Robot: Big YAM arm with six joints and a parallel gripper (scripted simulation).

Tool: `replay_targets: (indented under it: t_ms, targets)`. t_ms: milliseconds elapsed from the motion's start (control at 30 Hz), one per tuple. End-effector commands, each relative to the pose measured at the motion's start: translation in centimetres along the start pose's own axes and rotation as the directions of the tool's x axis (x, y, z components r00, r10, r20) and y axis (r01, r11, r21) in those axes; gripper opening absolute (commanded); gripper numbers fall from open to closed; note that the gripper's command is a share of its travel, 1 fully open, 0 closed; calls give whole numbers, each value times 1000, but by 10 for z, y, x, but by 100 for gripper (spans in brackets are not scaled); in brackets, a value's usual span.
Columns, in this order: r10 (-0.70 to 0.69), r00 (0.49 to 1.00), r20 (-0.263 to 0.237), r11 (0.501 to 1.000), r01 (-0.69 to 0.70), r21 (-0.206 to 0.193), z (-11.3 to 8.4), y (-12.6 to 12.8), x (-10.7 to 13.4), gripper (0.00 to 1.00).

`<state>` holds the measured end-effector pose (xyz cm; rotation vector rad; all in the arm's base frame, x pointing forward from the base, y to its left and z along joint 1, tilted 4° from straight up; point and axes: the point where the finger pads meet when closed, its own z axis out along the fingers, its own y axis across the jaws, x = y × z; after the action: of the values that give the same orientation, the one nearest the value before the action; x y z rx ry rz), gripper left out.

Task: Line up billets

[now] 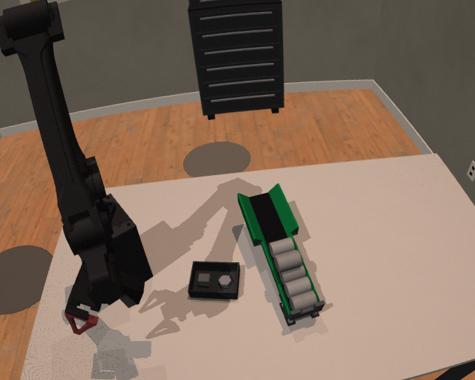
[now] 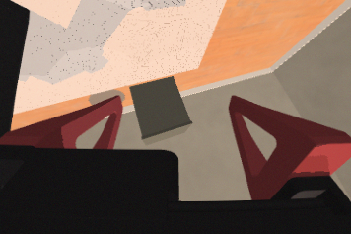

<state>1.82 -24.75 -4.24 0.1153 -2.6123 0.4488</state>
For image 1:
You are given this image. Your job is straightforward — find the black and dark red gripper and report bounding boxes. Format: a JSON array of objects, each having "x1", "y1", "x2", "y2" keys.
[{"x1": 65, "y1": 265, "x2": 101, "y2": 335}]

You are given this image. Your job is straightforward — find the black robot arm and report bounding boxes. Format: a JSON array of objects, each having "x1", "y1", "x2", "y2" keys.
[{"x1": 0, "y1": 0, "x2": 145, "y2": 308}]

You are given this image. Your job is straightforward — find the dark grey rectangular bar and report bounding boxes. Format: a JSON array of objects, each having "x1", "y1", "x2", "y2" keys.
[{"x1": 289, "y1": 306, "x2": 323, "y2": 320}]

